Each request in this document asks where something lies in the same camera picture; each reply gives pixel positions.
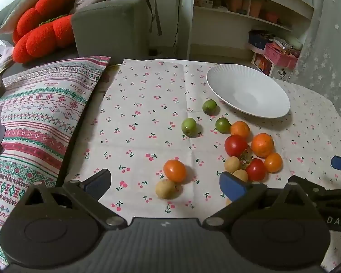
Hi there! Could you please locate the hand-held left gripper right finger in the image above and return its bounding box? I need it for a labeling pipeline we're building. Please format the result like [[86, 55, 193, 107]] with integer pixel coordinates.
[[202, 171, 319, 231]]

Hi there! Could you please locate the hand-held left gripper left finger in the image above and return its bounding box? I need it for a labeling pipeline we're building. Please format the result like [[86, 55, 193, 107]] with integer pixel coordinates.
[[18, 169, 125, 230]]

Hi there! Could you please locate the red tomato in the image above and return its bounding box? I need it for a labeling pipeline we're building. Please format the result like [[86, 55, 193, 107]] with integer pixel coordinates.
[[224, 134, 248, 157], [246, 158, 267, 181]]

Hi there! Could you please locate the orange tomato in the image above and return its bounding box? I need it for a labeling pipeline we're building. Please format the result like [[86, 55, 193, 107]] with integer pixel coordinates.
[[264, 152, 283, 173], [163, 159, 187, 183]]

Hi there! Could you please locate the orange mandarin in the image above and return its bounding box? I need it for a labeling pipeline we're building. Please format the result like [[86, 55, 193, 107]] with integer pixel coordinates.
[[231, 121, 251, 139], [251, 133, 274, 158]]

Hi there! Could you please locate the green round fruit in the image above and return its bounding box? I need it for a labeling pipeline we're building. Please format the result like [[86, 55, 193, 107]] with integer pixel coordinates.
[[202, 99, 217, 114], [181, 118, 198, 135], [215, 117, 231, 134]]

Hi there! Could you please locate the white ribbed plate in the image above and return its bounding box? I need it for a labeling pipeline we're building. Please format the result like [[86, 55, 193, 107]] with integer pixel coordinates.
[[206, 64, 290, 118]]

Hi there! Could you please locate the striped patterned pillow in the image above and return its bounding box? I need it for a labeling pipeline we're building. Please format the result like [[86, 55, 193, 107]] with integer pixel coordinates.
[[0, 56, 111, 268]]

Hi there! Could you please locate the cherry print cloth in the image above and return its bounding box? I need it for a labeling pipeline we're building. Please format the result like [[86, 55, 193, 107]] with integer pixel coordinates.
[[55, 59, 341, 270]]

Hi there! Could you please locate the white printed crate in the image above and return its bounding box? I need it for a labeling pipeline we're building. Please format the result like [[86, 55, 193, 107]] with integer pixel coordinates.
[[251, 53, 293, 81]]

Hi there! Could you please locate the white floral lace curtain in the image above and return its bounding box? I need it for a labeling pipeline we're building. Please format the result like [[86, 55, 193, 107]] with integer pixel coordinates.
[[290, 0, 341, 137]]

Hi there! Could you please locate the pink plastic basket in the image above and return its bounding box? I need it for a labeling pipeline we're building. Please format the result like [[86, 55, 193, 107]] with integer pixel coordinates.
[[264, 42, 299, 69]]

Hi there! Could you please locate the pile of paper items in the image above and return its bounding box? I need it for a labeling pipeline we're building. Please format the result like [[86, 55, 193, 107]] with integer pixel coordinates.
[[268, 35, 303, 56]]

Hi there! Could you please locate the dark blue box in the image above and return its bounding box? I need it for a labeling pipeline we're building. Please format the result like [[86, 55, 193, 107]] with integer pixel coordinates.
[[248, 30, 275, 50]]

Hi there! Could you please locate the grey sofa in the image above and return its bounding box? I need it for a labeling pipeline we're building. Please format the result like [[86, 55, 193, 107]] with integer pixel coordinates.
[[0, 0, 154, 77]]

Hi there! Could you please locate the red flower cushion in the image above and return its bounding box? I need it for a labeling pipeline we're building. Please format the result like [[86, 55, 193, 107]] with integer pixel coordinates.
[[12, 0, 78, 63]]

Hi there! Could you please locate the white crumpled tissue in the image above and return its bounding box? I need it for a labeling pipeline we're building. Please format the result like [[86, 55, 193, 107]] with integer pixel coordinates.
[[0, 37, 15, 60]]

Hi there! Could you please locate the white bookshelf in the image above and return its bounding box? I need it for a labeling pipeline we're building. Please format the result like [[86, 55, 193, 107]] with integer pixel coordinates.
[[186, 0, 314, 63]]

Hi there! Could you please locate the black cable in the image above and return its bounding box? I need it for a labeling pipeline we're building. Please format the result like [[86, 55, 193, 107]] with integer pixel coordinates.
[[173, 11, 180, 59]]

